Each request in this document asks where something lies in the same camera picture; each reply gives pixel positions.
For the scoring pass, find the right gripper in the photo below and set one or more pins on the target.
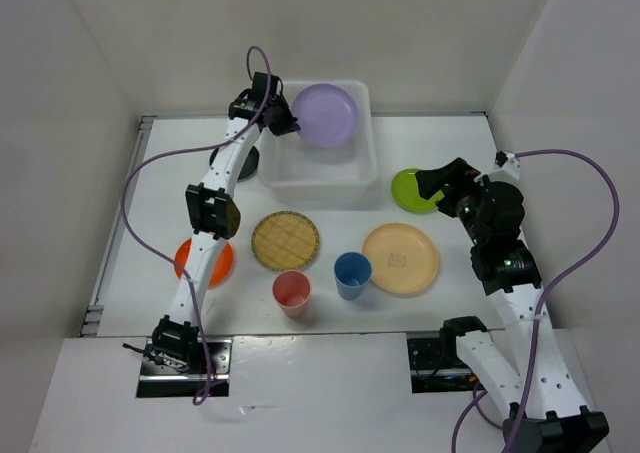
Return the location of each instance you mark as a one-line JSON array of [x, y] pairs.
[[460, 176]]

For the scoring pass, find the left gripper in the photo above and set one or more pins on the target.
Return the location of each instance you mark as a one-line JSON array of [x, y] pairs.
[[289, 122]]

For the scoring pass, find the purple plate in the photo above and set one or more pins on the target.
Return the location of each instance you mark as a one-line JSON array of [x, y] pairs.
[[328, 116]]

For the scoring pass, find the beige plate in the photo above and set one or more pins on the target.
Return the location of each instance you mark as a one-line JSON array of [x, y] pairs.
[[405, 261]]

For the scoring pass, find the orange plate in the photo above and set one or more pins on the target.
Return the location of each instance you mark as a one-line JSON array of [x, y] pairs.
[[222, 269]]

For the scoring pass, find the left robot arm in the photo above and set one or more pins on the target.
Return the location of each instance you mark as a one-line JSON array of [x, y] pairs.
[[214, 217]]

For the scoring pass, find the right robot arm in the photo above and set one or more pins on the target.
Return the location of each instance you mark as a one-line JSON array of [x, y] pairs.
[[541, 407]]

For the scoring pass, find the white plastic bin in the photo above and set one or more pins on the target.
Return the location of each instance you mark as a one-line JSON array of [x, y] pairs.
[[300, 174]]

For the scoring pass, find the green plate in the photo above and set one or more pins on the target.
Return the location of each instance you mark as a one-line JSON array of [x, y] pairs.
[[405, 192]]

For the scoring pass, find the black plate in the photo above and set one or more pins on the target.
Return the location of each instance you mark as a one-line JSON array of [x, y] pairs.
[[250, 165]]

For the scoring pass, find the round bamboo mat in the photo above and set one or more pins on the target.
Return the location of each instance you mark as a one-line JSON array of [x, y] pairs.
[[285, 240]]

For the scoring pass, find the blue cup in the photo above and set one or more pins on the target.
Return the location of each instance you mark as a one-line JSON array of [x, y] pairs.
[[352, 272]]

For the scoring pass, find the pink cup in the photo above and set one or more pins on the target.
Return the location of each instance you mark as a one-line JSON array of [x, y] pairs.
[[291, 291]]

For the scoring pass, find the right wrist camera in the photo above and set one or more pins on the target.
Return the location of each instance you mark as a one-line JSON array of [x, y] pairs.
[[506, 166]]

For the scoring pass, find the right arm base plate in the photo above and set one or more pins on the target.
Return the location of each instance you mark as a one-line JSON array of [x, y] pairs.
[[431, 370]]

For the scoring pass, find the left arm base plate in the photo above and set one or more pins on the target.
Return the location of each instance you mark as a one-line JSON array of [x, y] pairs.
[[162, 377]]

